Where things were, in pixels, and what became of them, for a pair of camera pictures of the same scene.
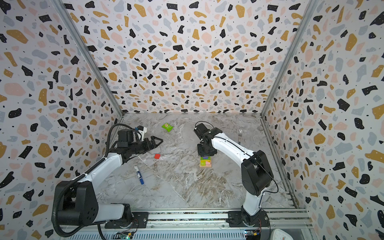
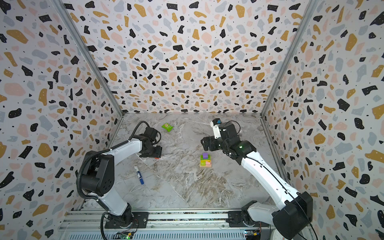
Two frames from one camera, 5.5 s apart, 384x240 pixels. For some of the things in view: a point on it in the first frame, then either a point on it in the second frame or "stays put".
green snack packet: (167, 127) stays put
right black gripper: (206, 151) to (211, 142)
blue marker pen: (139, 175) stays put
